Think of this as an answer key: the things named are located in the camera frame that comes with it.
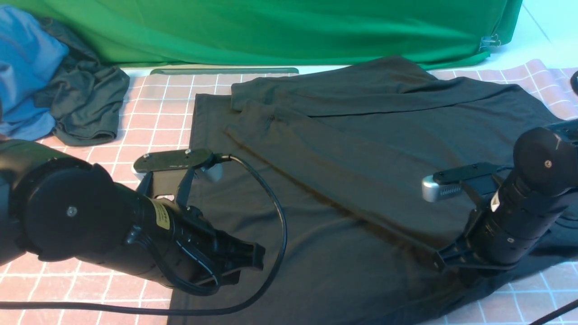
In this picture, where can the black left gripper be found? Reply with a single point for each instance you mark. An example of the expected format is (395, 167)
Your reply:
(204, 257)

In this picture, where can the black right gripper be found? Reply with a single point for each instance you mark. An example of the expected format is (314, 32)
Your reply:
(500, 237)

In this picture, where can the dark gray long-sleeve top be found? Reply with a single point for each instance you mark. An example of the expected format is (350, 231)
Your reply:
(345, 151)

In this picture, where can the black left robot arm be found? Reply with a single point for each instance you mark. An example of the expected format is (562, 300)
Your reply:
(60, 207)

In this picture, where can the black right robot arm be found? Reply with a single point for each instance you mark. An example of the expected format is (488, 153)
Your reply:
(544, 172)

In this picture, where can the pink grid-pattern table mat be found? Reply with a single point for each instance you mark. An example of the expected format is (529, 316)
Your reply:
(158, 115)

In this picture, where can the green strip at table edge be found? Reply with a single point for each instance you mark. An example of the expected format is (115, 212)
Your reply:
(199, 71)

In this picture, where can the metal binder clip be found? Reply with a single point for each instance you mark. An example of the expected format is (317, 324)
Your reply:
(489, 42)

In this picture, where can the dark gray crumpled garment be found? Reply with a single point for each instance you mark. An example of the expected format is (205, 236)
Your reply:
(84, 96)

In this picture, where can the green backdrop cloth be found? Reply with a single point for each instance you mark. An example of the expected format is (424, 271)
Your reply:
(436, 34)

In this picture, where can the blue crumpled garment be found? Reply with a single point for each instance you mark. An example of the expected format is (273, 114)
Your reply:
(29, 57)

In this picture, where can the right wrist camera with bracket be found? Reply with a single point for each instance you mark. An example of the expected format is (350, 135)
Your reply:
(477, 181)

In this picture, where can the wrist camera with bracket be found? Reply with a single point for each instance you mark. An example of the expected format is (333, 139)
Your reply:
(477, 181)
(174, 172)

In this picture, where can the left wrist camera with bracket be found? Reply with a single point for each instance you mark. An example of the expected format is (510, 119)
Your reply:
(174, 172)

